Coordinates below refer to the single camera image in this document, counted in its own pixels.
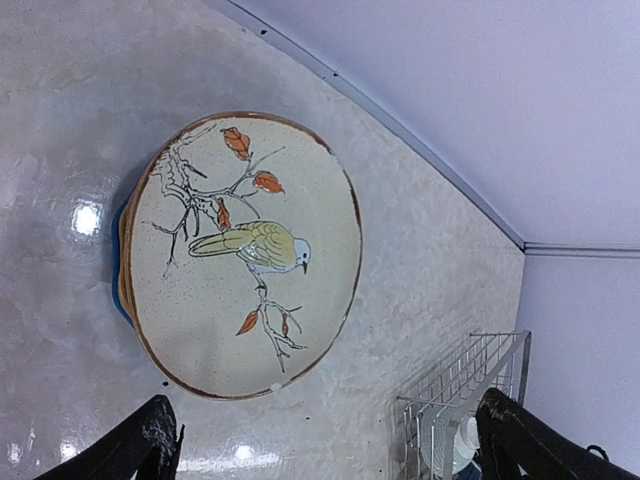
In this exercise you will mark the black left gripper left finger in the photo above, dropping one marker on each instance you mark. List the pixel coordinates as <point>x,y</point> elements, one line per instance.
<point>146,445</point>

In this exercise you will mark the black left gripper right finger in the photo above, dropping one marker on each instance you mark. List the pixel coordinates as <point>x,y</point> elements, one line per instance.
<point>514,443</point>

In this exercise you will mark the pale green ribbed bowl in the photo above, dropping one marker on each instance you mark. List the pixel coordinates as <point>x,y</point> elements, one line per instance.
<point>447,441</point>

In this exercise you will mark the cream bird pattern plate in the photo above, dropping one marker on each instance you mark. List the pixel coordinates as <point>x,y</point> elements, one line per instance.
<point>245,249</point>

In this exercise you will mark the metal wire dish rack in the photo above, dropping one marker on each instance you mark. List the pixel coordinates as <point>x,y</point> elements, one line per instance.
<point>460,377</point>

